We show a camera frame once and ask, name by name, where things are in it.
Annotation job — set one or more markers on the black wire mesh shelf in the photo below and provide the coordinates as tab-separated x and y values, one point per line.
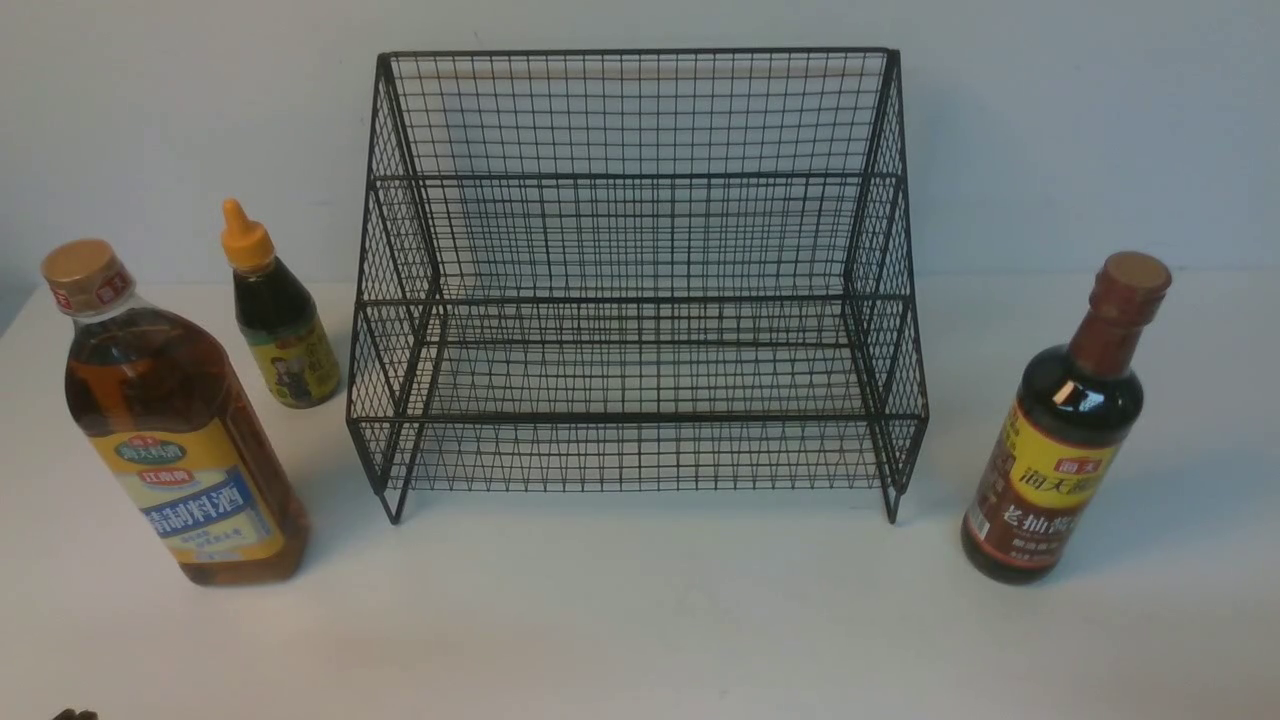
637	270

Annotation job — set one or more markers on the small yellow-capped sauce bottle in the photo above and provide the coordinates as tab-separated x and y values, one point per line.
277	316

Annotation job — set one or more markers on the large cooking wine bottle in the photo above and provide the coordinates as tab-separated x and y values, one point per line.
163	407

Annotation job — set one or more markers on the dark soy sauce bottle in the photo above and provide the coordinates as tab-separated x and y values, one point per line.
1076	404

